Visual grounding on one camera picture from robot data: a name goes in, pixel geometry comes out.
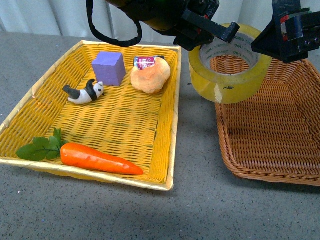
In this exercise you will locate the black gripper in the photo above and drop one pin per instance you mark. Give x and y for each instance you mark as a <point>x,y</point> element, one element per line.
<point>291,34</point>

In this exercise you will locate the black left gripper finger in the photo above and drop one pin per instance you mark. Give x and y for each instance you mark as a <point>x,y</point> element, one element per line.
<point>226,34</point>

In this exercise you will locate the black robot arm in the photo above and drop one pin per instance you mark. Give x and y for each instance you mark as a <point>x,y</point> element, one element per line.
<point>163,16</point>

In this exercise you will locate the brown wicker basket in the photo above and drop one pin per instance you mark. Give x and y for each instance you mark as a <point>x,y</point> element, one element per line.
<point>274,136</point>

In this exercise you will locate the yellow woven basket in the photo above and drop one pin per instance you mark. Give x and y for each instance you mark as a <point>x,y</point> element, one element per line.
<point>124,122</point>

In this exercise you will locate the small purple labelled can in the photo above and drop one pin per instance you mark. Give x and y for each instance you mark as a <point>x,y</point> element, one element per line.
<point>142,62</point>

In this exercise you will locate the croissant bread toy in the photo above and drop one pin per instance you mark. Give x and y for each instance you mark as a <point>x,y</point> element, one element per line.
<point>151,79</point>

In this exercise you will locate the purple foam cube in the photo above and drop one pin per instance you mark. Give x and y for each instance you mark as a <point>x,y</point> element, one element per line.
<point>109,68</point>

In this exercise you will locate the panda figurine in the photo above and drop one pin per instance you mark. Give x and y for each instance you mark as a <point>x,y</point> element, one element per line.
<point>83,96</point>

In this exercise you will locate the grey curtain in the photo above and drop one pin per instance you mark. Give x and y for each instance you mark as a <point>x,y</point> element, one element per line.
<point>69,17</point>

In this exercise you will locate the orange toy carrot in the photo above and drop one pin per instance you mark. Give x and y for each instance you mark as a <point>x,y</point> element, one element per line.
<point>75,155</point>

